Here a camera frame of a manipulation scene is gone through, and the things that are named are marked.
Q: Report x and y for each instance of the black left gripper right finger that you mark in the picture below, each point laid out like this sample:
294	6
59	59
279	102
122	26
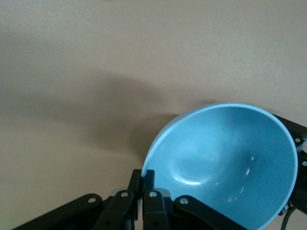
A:
153	208

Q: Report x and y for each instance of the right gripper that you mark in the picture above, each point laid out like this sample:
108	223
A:
302	191

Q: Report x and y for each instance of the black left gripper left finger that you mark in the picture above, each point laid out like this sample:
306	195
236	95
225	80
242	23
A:
122	206

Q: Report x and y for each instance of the blue bowl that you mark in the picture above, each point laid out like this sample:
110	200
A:
227	148

